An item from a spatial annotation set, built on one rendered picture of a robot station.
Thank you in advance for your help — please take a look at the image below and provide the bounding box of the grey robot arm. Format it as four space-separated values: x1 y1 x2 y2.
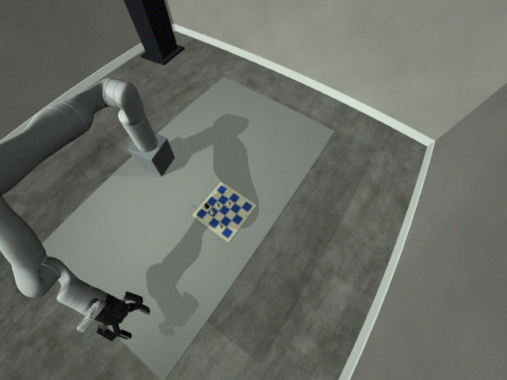
0 78 158 333

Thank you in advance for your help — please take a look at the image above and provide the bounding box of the blue and cream chessboard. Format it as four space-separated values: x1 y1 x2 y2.
193 182 257 243

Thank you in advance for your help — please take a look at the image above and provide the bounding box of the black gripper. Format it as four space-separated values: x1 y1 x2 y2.
94 291 151 341

